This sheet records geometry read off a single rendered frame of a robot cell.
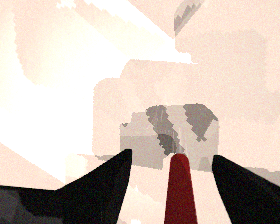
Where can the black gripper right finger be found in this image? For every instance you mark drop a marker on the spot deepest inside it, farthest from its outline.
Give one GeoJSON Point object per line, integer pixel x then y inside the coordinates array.
{"type": "Point", "coordinates": [247, 197]}

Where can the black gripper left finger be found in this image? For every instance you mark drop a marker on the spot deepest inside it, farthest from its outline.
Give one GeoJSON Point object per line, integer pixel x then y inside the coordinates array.
{"type": "Point", "coordinates": [95, 198]}

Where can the red peg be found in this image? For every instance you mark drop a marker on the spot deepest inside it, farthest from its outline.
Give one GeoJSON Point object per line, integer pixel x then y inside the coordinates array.
{"type": "Point", "coordinates": [180, 204]}

